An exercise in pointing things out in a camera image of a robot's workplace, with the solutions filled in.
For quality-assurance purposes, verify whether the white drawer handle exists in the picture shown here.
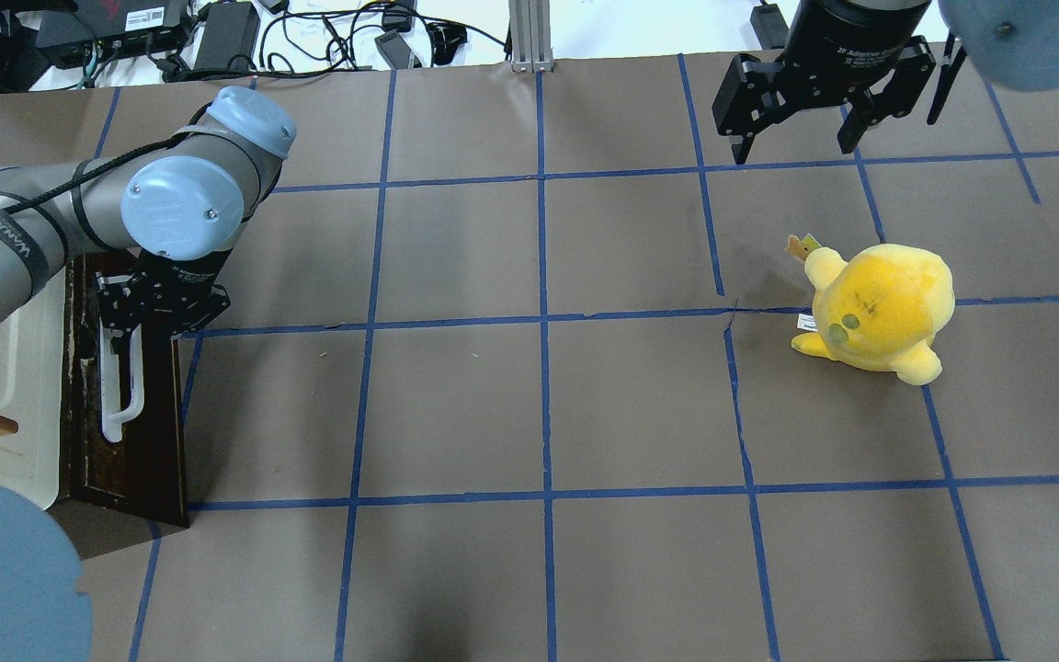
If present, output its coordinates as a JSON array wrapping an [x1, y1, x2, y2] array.
[[98, 332, 144, 444]]

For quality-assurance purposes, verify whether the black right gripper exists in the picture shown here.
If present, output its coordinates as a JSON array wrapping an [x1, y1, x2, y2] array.
[[712, 1, 936, 166]]

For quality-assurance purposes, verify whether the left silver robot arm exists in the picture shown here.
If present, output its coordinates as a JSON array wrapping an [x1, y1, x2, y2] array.
[[0, 86, 298, 661]]

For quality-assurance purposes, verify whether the black electronics box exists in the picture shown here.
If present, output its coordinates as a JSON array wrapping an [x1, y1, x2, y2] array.
[[35, 1, 194, 51]]

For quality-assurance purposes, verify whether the dark wooden drawer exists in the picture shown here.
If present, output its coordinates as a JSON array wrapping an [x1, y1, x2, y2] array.
[[48, 253, 189, 527]]

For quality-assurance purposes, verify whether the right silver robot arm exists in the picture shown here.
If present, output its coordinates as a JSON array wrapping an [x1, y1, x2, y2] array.
[[712, 1, 1059, 165]]

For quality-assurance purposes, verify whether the aluminium frame post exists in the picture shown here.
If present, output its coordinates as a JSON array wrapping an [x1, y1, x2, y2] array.
[[507, 0, 555, 73]]

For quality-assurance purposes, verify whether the yellow plush toy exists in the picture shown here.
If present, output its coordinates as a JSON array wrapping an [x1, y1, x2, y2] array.
[[786, 234, 957, 386]]

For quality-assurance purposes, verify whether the black power brick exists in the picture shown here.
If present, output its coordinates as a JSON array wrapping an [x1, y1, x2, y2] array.
[[190, 1, 261, 74]]

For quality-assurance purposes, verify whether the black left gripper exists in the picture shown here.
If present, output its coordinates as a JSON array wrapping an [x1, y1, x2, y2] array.
[[97, 250, 232, 398]]

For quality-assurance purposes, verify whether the white plastic cabinet top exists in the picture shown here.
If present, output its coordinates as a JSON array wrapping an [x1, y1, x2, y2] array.
[[0, 239, 64, 508]]

